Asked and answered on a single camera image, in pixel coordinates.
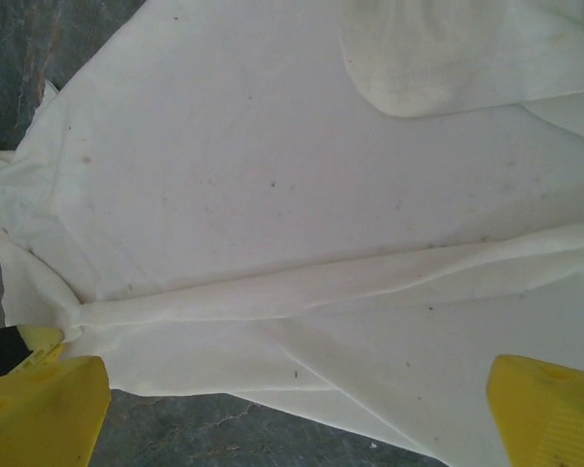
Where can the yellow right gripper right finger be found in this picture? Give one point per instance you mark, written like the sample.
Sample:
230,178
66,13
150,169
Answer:
550,418

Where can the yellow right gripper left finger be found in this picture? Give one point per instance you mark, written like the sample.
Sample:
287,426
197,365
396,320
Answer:
39,413

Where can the white t-shirt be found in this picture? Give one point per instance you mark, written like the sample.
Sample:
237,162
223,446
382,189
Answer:
292,194

